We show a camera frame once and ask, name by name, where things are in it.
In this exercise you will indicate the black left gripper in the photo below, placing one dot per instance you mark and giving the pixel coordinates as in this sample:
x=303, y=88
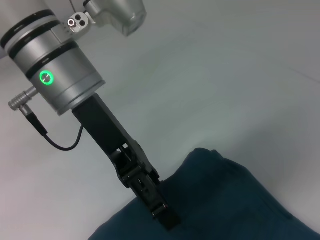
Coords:
x=110, y=135

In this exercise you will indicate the dark teal blue shirt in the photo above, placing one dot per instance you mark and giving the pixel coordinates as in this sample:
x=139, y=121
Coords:
x=237, y=200

